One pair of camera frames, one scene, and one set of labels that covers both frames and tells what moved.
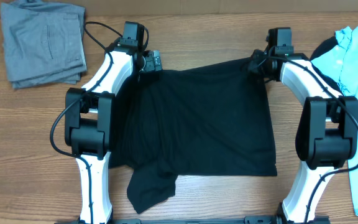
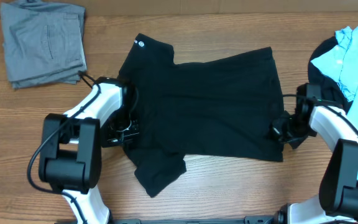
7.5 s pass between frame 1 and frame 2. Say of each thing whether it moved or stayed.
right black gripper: moved
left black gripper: moved
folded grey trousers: stayed
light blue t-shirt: stayed
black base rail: stayed
